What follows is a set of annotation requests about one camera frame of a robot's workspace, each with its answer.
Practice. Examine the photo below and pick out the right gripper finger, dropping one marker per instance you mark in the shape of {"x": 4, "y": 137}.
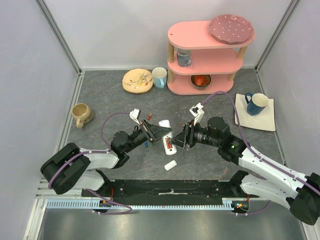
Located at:
{"x": 181, "y": 137}
{"x": 178, "y": 143}

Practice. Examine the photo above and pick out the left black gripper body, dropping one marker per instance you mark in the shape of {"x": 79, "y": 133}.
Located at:
{"x": 145, "y": 130}

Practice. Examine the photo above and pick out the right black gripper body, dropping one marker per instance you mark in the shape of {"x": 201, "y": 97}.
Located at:
{"x": 187, "y": 135}

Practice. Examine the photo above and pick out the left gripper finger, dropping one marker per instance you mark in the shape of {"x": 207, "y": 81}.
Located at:
{"x": 162, "y": 135}
{"x": 153, "y": 128}

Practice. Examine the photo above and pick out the white remote control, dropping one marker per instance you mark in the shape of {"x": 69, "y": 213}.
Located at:
{"x": 173, "y": 150}

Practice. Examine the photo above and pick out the red yellow battery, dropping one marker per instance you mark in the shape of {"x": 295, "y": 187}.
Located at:
{"x": 170, "y": 145}

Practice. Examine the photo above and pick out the white battery cover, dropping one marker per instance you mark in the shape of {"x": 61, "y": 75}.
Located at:
{"x": 170, "y": 165}

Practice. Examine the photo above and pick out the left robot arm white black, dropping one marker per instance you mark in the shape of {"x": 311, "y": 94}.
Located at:
{"x": 73, "y": 166}

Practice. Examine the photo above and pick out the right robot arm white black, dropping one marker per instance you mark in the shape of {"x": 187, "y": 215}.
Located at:
{"x": 296, "y": 191}

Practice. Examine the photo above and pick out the orange cup in bowl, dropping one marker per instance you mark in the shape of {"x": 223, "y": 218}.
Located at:
{"x": 200, "y": 80}

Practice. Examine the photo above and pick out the yellow floral plate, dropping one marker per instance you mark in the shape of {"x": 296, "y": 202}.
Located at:
{"x": 137, "y": 81}

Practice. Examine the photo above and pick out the patterned dark bowl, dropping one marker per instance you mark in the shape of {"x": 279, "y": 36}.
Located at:
{"x": 200, "y": 88}

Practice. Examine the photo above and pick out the light blue mug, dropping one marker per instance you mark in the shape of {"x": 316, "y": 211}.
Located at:
{"x": 159, "y": 75}

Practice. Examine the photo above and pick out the pink three-tier shelf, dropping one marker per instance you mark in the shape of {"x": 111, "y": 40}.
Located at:
{"x": 209, "y": 57}

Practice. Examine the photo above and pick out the beige ceramic mug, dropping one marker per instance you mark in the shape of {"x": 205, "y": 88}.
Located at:
{"x": 82, "y": 114}

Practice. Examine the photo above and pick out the dark blue mug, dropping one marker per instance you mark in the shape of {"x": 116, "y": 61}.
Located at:
{"x": 255, "y": 103}

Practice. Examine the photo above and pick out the grey mug on shelf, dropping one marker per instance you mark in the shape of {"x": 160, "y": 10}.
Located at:
{"x": 183, "y": 57}

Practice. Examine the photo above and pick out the white square plate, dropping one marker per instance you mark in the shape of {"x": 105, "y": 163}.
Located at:
{"x": 264, "y": 121}

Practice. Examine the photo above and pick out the pink polka dot plate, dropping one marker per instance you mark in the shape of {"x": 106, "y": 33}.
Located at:
{"x": 230, "y": 29}

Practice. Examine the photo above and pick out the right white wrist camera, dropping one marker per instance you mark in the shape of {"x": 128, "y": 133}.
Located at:
{"x": 197, "y": 112}

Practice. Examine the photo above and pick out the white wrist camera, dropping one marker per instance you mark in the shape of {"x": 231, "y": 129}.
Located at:
{"x": 197, "y": 112}
{"x": 135, "y": 114}

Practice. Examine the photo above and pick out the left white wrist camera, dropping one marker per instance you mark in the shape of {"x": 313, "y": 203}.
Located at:
{"x": 135, "y": 114}

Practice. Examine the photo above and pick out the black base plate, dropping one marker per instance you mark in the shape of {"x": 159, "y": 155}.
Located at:
{"x": 170, "y": 192}

